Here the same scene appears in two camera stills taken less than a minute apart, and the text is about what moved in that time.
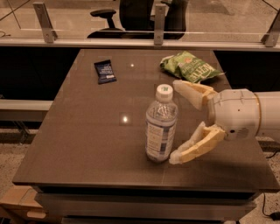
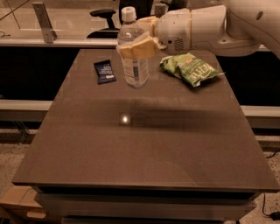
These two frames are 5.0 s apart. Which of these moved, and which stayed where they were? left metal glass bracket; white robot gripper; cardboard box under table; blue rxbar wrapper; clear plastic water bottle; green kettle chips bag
Moved: white robot gripper; clear plastic water bottle
Stayed: cardboard box under table; left metal glass bracket; blue rxbar wrapper; green kettle chips bag
